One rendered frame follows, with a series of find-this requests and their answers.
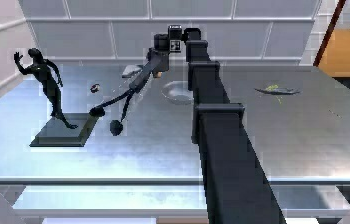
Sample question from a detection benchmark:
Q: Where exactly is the dark flat plate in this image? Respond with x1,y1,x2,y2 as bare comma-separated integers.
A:
253,84,301,97

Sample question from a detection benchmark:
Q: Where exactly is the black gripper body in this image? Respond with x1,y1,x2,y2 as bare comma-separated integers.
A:
128,33,171,94

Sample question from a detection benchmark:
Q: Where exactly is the dark red door frame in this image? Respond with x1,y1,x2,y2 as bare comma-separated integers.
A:
312,0,348,68

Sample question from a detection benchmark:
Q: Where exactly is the black human figure statue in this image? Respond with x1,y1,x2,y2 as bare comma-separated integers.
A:
13,47,100,148

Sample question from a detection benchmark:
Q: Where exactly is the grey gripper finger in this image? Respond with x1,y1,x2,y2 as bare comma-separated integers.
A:
109,91,137,137
88,88,133,118

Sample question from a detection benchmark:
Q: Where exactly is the small grey dish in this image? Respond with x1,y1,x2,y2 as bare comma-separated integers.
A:
121,64,144,79

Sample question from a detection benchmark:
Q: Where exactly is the grey metal table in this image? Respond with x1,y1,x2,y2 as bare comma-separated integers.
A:
0,63,350,224

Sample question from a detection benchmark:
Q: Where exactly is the clear glass bowl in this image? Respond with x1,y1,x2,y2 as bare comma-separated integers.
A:
160,80,195,105

